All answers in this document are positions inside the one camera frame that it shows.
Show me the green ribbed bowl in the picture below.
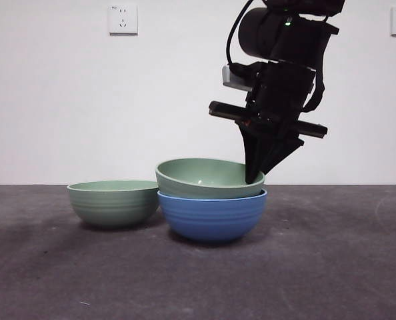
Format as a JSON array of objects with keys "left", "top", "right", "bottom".
[
  {"left": 67, "top": 180, "right": 161, "bottom": 230},
  {"left": 155, "top": 158, "right": 266, "bottom": 200}
]

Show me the blue ribbed bowl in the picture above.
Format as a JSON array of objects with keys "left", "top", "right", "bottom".
[{"left": 157, "top": 189, "right": 268, "bottom": 243}]

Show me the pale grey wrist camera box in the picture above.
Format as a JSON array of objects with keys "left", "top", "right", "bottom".
[{"left": 221, "top": 65, "right": 252, "bottom": 91}]

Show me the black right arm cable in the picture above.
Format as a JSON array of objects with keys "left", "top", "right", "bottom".
[{"left": 225, "top": 0, "right": 262, "bottom": 67}]

